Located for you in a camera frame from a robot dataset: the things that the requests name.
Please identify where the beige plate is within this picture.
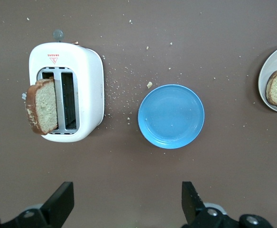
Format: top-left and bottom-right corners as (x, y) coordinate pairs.
(258, 43), (277, 114)

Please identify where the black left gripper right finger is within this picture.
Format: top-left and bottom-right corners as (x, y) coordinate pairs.
(181, 181), (239, 228)

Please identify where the white toaster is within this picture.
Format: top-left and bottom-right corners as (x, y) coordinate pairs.
(21, 28), (105, 143)

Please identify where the blue plate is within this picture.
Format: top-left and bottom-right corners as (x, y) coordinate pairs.
(137, 84), (205, 150)

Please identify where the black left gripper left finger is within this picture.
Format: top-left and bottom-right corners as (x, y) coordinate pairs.
(3, 181), (74, 228)

